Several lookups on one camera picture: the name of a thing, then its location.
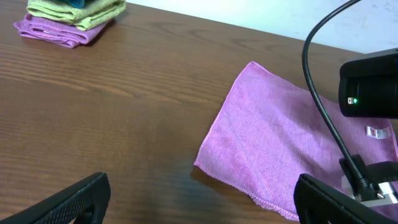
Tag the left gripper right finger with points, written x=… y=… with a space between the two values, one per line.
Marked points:
x=318 y=203

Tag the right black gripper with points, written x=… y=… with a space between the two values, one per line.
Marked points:
x=373 y=174

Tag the folded purple cloth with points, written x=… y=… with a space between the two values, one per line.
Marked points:
x=56 y=32

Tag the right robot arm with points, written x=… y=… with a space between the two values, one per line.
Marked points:
x=368 y=86

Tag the folded blue cloth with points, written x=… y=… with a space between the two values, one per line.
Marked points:
x=79 y=4

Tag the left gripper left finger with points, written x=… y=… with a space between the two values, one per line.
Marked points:
x=84 y=202

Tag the purple microfibre cloth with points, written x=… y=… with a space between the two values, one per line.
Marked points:
x=268 y=132

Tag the folded green cloth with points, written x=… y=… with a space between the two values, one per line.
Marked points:
x=93 y=13

